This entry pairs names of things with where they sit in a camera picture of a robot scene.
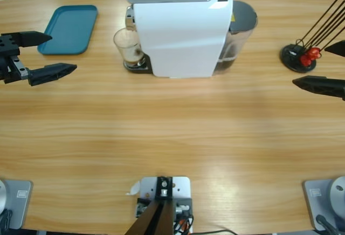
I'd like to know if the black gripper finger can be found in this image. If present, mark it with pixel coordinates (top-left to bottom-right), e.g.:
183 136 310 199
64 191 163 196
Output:
26 63 78 87
15 31 53 49
324 40 345 57
292 75 345 101

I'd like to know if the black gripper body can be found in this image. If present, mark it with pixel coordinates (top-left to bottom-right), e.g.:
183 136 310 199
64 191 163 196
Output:
0 33 30 85

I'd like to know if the clear glass cup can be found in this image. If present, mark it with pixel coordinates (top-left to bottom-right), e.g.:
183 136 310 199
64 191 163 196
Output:
113 27 146 70

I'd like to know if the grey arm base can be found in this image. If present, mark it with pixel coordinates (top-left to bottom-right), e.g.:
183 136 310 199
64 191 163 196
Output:
0 178 34 230
301 175 345 232

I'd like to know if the red coffee capsule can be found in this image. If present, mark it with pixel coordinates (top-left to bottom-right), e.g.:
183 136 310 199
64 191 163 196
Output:
308 46 323 59
300 54 313 67

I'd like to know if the white capsule coffee machine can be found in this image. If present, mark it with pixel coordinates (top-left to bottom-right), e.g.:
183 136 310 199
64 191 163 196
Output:
125 0 234 80

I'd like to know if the teal plastic tray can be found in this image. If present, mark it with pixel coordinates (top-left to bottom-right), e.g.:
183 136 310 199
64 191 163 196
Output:
37 4 98 56

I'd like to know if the black capsule holder with rods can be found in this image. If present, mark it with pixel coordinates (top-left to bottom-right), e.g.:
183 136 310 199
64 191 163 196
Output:
279 0 345 73

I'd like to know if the metal grate drip tray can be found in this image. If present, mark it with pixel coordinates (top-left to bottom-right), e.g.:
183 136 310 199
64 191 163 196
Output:
123 54 153 74

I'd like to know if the clear water tank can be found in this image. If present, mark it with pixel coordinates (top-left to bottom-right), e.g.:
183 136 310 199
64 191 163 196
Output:
214 0 259 74

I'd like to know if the white paper tag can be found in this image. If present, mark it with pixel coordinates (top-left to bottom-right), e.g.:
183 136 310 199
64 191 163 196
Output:
125 180 141 197

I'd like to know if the black base cable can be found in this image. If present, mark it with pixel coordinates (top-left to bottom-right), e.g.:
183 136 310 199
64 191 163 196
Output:
0 209 13 230
315 215 339 235

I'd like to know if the white mount block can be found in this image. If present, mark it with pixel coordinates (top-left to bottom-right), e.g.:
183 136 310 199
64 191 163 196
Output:
134 176 195 234

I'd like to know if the thin black cable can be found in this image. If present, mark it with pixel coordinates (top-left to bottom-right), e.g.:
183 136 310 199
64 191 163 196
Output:
194 229 235 235

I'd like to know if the dark camera post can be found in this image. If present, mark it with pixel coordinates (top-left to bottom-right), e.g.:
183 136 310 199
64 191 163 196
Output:
125 176 175 235

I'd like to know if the black clamp bracket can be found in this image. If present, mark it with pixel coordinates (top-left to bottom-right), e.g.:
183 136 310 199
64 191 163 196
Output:
136 197 194 218

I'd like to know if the black cable bundle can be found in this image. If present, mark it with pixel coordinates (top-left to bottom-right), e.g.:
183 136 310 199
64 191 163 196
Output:
172 215 195 235

